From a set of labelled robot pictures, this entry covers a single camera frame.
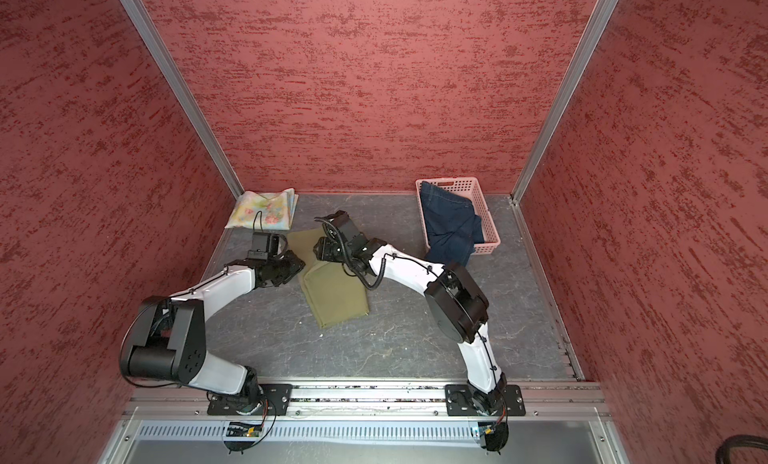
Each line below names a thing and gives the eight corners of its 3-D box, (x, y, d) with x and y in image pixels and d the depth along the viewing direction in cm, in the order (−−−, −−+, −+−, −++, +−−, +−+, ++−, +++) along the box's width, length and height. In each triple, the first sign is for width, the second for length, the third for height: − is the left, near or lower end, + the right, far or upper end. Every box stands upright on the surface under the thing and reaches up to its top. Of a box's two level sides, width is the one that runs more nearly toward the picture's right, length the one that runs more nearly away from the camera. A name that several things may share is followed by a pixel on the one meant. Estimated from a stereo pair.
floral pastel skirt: (226, 230, 109) (224, 226, 107) (244, 192, 121) (242, 188, 120) (290, 230, 109) (289, 226, 107) (301, 192, 122) (300, 188, 120)
